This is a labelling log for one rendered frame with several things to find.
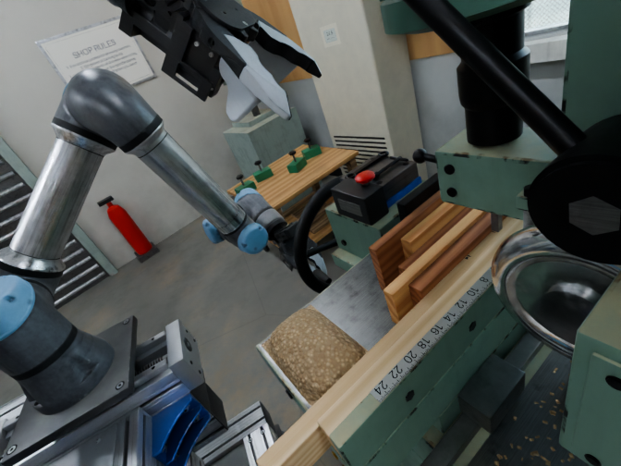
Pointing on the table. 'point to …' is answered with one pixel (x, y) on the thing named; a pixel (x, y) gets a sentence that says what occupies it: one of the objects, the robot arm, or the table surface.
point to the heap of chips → (312, 352)
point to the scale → (431, 337)
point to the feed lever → (517, 80)
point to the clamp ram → (418, 196)
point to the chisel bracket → (491, 172)
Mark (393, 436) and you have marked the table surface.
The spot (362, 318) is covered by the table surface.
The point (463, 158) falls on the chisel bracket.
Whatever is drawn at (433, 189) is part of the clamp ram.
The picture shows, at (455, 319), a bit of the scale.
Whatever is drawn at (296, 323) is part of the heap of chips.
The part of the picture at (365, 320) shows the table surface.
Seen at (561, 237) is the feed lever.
